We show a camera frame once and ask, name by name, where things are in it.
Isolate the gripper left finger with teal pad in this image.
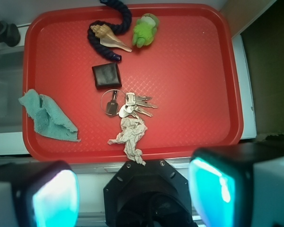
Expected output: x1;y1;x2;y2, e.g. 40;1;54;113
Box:
0;161;80;227

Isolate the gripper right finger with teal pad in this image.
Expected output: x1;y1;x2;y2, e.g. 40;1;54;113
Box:
188;142;284;227

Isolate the light blue cloth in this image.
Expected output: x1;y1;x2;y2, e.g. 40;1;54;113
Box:
18;89;80;142

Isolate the crumpled white paper tissue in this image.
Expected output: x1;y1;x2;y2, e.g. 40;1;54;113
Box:
107;117;148;166

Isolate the bunch of silver keys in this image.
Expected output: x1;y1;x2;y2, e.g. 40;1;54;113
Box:
100;89;158;121

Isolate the black leather wallet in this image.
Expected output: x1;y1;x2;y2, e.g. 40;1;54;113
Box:
92;63;122;89

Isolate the grey metal sink basin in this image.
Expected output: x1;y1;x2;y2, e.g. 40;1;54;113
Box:
0;47;24;133

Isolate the red plastic tray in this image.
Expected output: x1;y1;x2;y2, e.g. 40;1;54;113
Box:
23;4;243;163

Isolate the beige conch seashell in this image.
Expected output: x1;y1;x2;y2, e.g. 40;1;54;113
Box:
90;24;132;52

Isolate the grey sink faucet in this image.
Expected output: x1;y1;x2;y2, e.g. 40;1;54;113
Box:
0;21;21;47

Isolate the green plush toy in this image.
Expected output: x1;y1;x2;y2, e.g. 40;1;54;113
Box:
132;13;160;48

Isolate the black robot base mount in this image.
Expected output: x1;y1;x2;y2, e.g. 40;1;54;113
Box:
103;160;197;227

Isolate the dark blue rope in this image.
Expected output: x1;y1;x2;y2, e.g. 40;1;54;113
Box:
86;0;133;63

